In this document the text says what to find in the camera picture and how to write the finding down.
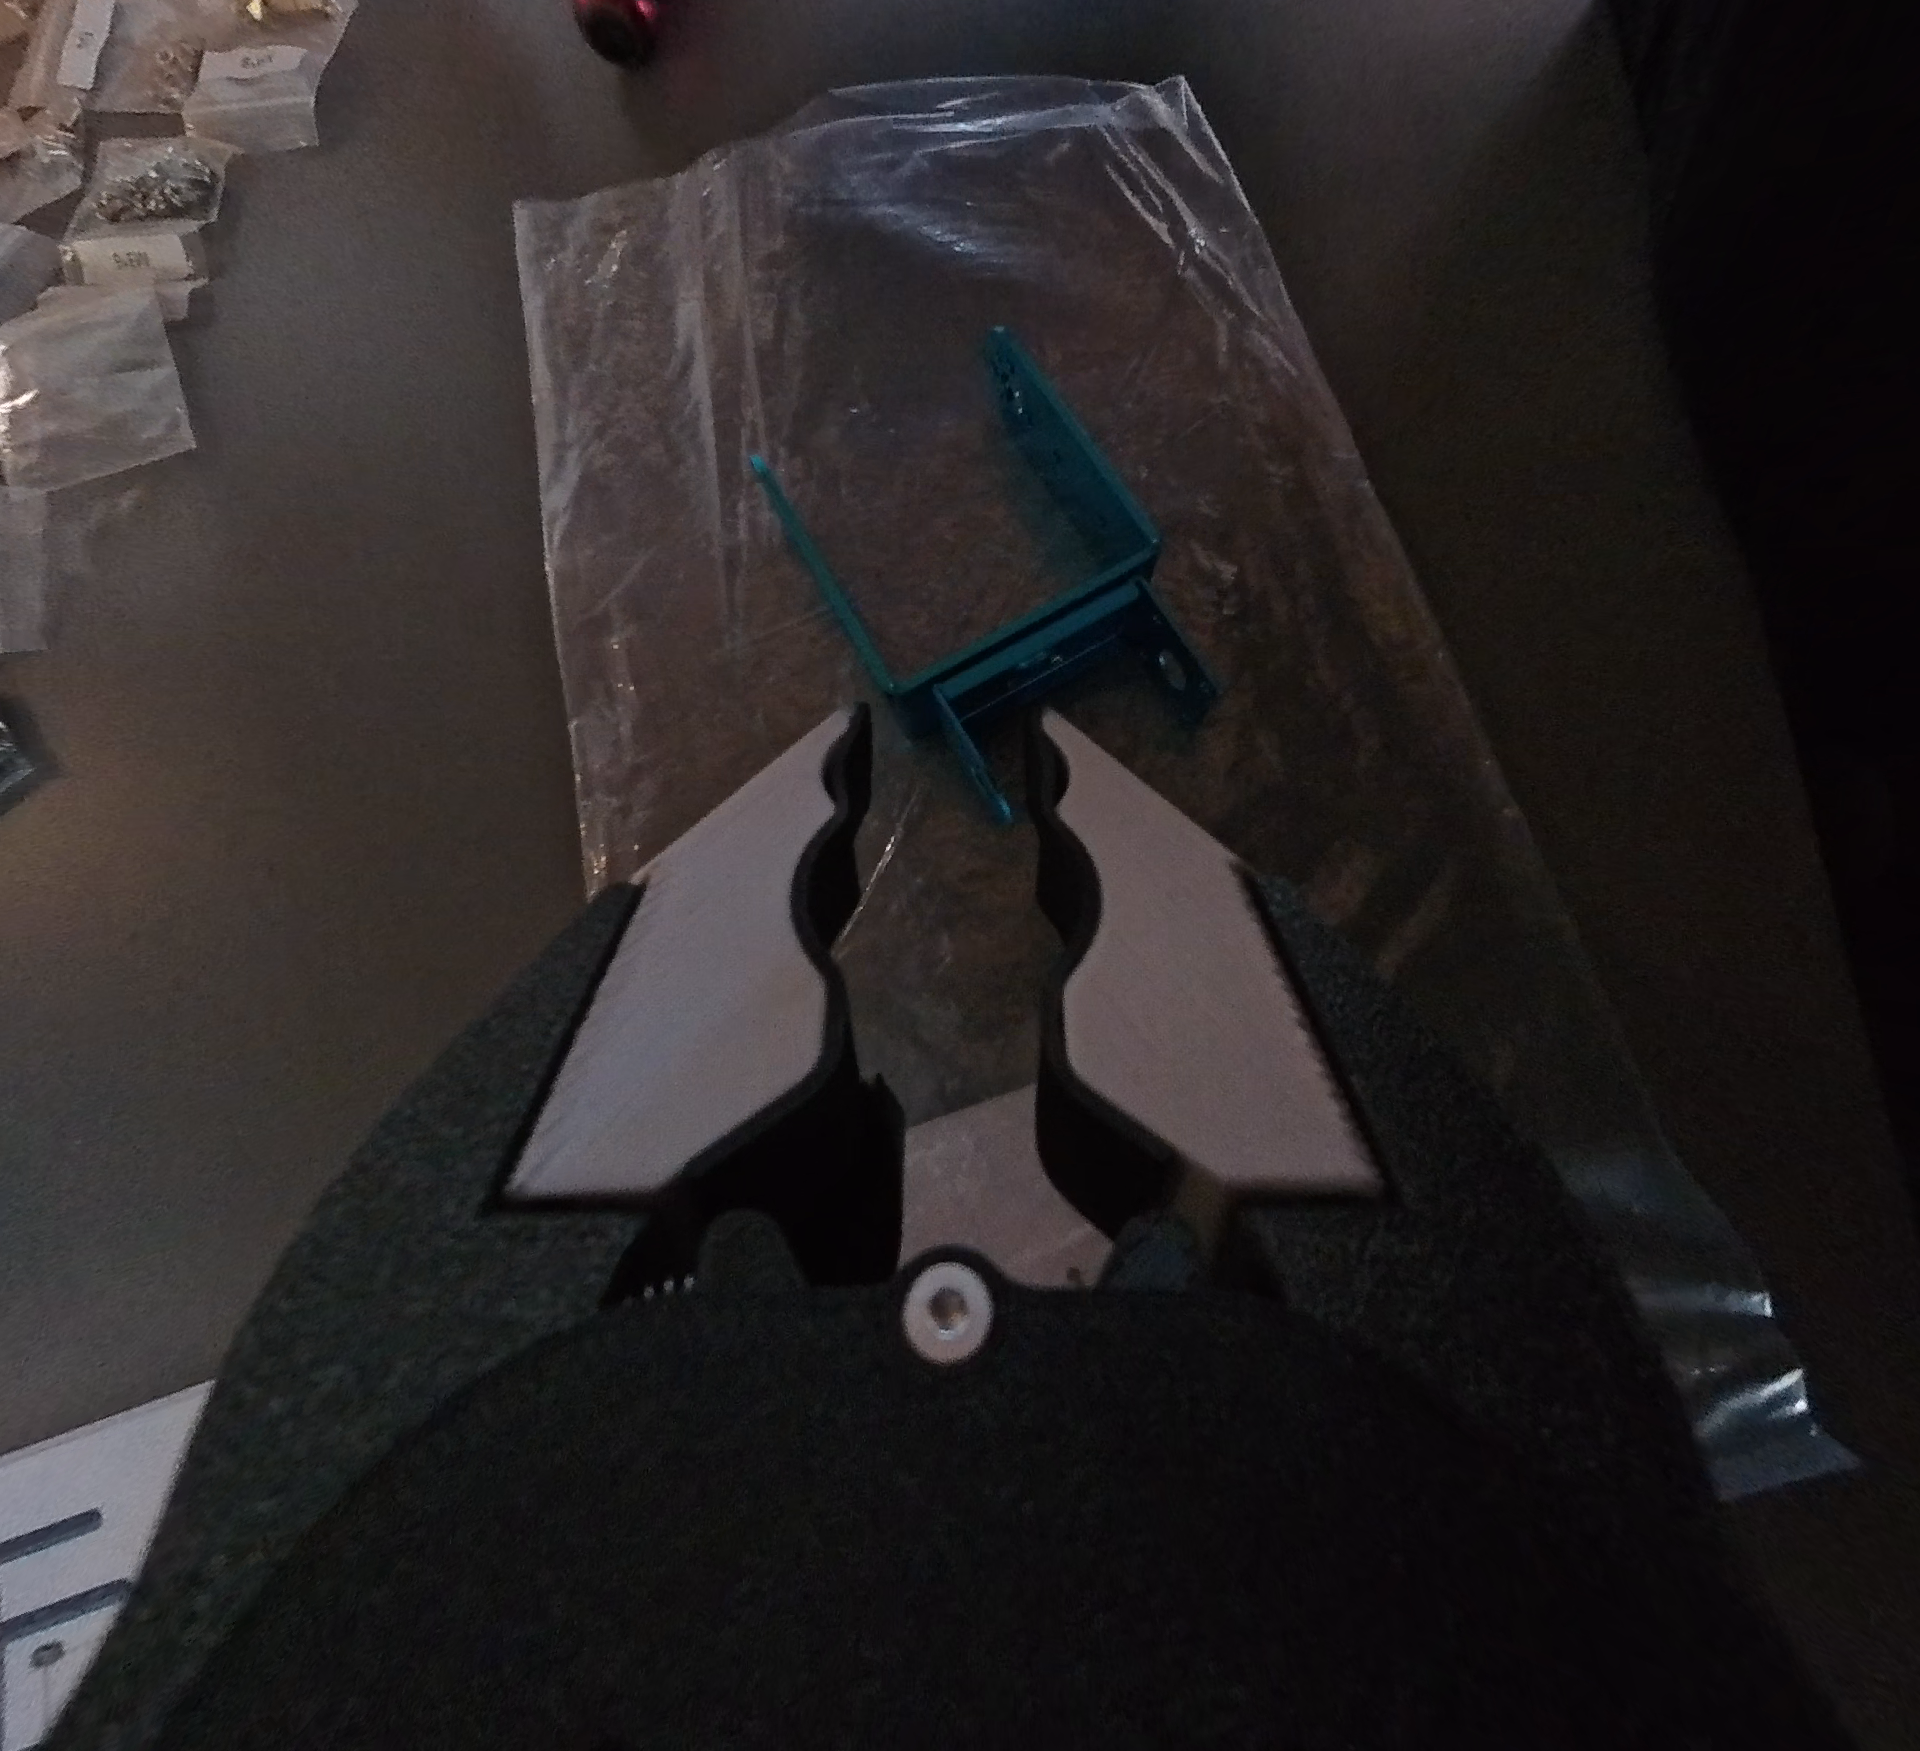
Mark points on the open instruction manual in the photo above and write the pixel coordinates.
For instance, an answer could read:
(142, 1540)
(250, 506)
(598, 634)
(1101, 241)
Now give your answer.
(76, 1496)

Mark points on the clear plastic bag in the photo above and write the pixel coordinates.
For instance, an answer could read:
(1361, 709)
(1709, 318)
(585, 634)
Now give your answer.
(675, 430)

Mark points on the pile of small screw bags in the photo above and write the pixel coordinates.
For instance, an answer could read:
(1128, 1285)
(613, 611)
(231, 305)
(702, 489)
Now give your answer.
(106, 326)

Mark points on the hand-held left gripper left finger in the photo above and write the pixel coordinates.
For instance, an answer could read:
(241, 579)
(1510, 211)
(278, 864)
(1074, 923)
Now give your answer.
(690, 1032)

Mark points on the grey desk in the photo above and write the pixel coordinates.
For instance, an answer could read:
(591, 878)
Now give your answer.
(300, 881)

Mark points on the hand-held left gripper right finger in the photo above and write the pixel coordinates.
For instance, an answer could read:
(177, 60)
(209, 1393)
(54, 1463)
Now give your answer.
(1200, 1032)

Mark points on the blue metal servo bracket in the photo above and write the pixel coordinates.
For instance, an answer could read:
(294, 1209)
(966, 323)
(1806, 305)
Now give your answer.
(1020, 649)

